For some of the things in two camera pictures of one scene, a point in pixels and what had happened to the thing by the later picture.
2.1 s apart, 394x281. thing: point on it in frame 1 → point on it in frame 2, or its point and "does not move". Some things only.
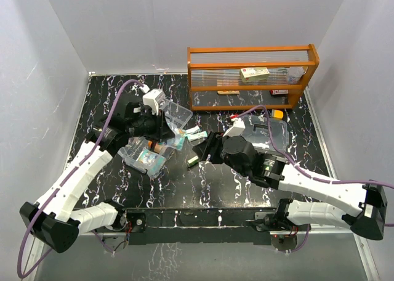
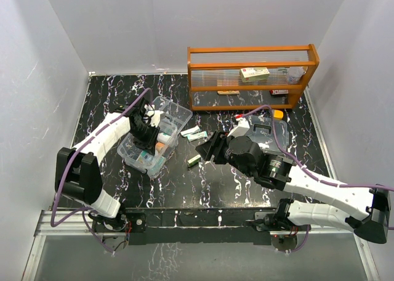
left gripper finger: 162,130 → 148,134
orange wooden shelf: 244,76 does not move
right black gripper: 210,146 does not move
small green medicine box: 193,161 does not move
